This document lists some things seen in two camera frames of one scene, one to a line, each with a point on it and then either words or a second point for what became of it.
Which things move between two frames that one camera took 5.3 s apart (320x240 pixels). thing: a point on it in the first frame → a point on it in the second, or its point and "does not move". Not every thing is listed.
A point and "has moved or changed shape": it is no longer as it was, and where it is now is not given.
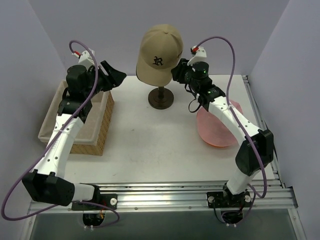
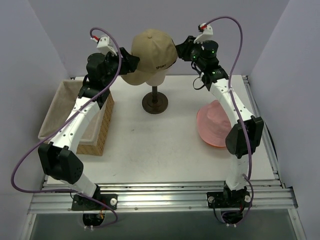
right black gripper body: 180,72 → 185,49
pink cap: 214,131 does not move
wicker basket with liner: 93,136 does not move
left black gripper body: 104,77 → 127,63
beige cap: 161,49 has moved or changed shape
